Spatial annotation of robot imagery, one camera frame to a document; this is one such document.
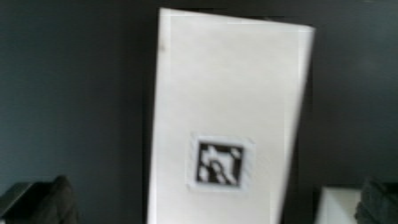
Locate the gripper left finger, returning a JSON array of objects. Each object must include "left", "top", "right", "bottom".
[{"left": 0, "top": 175, "right": 80, "bottom": 224}]

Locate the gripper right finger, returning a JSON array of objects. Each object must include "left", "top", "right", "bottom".
[{"left": 353, "top": 178, "right": 398, "bottom": 224}]

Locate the white cabinet top block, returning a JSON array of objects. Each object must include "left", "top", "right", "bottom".
[{"left": 147, "top": 9, "right": 314, "bottom": 224}]

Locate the white cabinet body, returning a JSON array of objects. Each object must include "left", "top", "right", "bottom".
[{"left": 314, "top": 187, "right": 360, "bottom": 224}]

